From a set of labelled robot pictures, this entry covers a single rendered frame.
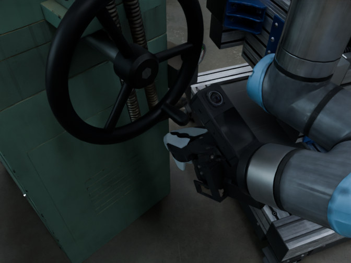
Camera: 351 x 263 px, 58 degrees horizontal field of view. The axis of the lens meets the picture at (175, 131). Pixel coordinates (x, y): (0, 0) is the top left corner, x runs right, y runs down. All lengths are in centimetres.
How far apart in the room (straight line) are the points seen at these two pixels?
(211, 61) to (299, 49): 158
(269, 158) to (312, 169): 5
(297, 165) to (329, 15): 16
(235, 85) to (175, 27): 96
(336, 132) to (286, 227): 64
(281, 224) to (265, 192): 65
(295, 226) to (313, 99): 66
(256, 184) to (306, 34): 17
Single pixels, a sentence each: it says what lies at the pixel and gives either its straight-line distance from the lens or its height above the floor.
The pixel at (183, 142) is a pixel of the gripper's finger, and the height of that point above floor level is 73.
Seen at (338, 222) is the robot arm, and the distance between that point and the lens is 34.
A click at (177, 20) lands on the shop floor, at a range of 238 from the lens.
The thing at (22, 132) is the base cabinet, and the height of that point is 64.
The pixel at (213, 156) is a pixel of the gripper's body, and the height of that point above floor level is 76.
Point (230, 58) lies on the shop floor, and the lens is 200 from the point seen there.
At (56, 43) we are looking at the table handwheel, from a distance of 41.
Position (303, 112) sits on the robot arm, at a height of 83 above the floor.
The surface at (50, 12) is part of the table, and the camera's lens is 56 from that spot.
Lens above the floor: 110
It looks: 47 degrees down
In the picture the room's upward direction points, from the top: straight up
